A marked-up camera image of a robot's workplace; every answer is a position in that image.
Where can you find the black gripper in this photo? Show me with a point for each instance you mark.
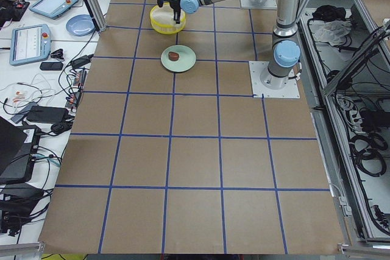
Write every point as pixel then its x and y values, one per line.
pixel 175 5

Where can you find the yellow steamer layer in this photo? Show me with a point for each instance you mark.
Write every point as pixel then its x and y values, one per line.
pixel 169 30

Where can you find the brown chocolate bun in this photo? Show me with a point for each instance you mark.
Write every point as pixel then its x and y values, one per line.
pixel 173 56

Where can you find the white steamer cloth liner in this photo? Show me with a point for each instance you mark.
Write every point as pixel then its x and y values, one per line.
pixel 163 17

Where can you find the light green plate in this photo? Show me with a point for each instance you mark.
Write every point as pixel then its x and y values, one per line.
pixel 186 61

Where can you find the blue plate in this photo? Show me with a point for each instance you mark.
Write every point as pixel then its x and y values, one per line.
pixel 80 25

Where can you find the black power adapter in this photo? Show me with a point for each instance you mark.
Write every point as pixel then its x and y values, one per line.
pixel 81 61

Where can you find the far teach pendant tablet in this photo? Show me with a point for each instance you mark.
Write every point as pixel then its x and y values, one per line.
pixel 52 8

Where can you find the teach pendant tablet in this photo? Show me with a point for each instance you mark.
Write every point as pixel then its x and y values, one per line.
pixel 52 8
pixel 30 44

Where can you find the near teach pendant tablet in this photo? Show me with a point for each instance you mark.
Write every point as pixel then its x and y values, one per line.
pixel 30 44

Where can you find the white crumpled cloth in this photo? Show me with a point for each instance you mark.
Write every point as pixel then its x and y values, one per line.
pixel 333 33

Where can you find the black laptop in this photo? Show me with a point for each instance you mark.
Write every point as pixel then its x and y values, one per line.
pixel 19 145

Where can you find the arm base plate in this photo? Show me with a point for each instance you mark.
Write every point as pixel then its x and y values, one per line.
pixel 259 4
pixel 265 85

